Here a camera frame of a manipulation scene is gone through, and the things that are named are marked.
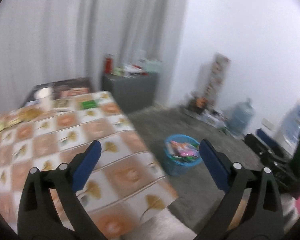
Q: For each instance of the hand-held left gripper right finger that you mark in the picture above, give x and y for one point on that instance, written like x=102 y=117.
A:
x=215 y=165

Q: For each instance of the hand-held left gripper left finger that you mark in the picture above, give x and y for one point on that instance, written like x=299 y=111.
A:
x=87 y=165

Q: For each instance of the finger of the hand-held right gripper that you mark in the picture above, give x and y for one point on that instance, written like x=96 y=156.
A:
x=266 y=136
x=253 y=141

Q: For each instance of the green white snack packet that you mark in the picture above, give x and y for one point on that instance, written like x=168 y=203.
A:
x=186 y=158

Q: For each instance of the pink packet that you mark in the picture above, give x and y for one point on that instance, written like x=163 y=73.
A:
x=187 y=150

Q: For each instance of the blue plastic wastebasket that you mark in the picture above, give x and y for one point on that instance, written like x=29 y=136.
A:
x=175 y=166

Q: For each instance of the blue water jug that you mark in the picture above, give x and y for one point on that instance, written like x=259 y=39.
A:
x=240 y=120

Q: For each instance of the leaf patterned tablecloth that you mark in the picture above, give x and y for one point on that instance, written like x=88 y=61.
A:
x=65 y=130

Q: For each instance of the white cardboard box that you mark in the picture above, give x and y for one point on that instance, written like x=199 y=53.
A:
x=212 y=118

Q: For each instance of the green foil packet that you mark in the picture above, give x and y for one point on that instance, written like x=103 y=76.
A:
x=88 y=104

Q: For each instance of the dark printed box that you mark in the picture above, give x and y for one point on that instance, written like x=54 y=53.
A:
x=197 y=102

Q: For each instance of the gold square box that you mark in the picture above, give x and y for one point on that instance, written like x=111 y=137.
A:
x=63 y=104

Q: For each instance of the gold foil packet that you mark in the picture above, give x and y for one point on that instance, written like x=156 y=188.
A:
x=28 y=115

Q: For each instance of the white paper cup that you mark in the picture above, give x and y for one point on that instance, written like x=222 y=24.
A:
x=43 y=98

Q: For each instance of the white foam board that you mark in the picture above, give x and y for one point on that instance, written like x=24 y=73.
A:
x=202 y=80

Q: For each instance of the dark printed board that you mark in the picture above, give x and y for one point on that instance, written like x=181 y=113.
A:
x=70 y=85

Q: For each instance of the grey cabinet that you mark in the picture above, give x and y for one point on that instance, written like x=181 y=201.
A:
x=130 y=92

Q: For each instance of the orange snack packet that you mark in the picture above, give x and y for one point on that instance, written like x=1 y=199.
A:
x=11 y=120

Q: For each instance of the red thermos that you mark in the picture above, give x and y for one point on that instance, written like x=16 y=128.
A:
x=109 y=63

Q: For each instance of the white pleated curtain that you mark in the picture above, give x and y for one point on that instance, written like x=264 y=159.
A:
x=65 y=30

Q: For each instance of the wall outlet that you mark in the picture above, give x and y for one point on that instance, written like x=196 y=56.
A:
x=267 y=124

